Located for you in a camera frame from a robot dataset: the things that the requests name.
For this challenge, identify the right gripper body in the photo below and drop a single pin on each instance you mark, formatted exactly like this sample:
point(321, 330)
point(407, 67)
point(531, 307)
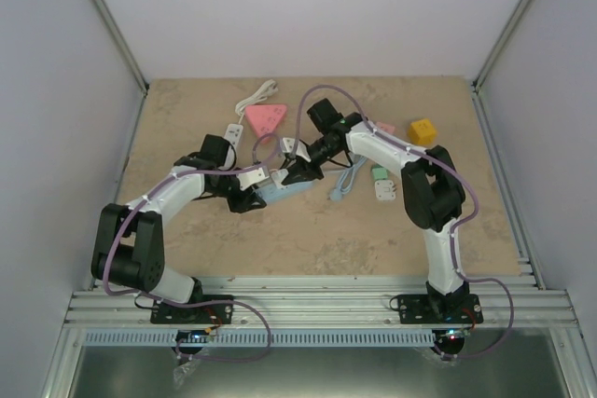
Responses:
point(309, 169)

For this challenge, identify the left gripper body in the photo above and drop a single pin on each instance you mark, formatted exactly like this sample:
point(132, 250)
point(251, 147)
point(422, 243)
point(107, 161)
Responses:
point(237, 205)

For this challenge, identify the light blue power strip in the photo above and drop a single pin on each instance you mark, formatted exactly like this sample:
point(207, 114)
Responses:
point(272, 193)

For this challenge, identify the pink socket base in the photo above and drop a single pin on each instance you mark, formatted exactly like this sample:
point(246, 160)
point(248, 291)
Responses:
point(264, 118)

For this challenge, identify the white power strip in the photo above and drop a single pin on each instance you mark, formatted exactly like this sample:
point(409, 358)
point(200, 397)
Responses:
point(234, 133)

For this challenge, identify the green plug adapter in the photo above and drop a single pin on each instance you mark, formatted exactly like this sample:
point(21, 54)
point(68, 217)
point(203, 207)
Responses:
point(379, 173)

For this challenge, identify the white plug adapter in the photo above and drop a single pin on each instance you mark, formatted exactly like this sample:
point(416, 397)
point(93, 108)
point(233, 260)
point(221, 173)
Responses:
point(385, 190)

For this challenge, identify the pink cube socket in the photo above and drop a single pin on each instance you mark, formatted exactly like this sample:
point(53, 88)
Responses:
point(386, 127)

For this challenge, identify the yellow cube socket adapter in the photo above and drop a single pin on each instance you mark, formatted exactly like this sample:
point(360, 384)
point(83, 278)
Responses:
point(422, 132)

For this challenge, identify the white charger with ribbon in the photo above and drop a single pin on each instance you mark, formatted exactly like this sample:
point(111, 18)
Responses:
point(278, 177)

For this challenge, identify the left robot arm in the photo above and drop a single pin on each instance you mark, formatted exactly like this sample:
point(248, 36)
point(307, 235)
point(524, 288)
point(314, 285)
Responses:
point(129, 249)

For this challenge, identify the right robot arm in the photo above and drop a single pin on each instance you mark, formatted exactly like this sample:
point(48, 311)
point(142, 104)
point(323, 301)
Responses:
point(432, 196)

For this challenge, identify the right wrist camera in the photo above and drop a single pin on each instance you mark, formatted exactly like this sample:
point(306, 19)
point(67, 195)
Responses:
point(293, 148)

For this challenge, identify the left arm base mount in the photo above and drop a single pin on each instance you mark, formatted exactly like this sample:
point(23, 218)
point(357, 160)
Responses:
point(215, 314)

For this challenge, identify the light blue cable duct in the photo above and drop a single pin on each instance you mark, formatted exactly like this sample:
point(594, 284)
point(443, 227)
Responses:
point(260, 338)

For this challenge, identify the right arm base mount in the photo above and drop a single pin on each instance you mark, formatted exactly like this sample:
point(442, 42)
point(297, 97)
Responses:
point(420, 309)

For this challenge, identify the aluminium rail frame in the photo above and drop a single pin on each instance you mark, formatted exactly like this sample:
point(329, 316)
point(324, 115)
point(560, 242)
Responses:
point(332, 302)

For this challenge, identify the left aluminium corner post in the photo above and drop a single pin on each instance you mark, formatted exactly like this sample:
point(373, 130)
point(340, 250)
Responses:
point(121, 44)

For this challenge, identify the aluminium corner post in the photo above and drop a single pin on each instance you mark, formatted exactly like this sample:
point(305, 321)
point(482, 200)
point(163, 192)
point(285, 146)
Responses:
point(121, 44)
point(513, 22)

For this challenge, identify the right aluminium corner post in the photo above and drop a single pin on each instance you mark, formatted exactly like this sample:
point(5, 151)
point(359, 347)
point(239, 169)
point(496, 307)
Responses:
point(513, 22)

